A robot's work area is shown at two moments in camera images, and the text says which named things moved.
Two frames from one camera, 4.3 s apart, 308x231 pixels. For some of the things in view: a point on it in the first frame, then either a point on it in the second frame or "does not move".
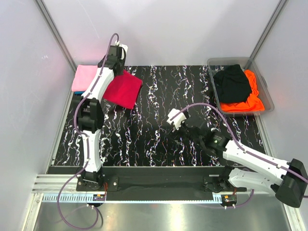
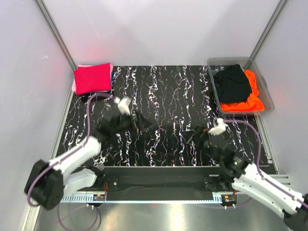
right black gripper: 178,130 → 191,133
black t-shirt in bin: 232,84 does not move
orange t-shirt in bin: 254,103 does not move
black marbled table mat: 141,137 does not move
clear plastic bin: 239,86 does not move
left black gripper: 122,61 → 143,122
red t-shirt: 123,90 → 92,79
